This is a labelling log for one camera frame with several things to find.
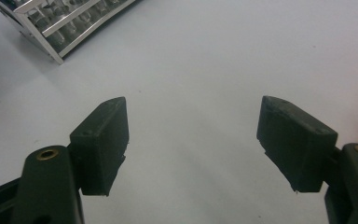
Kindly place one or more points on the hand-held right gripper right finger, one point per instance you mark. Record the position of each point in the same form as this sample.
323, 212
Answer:
295, 143

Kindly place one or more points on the stainless steel test tube rack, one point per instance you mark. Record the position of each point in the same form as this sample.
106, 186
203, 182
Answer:
51, 53

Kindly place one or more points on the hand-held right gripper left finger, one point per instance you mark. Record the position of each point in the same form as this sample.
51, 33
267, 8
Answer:
101, 149

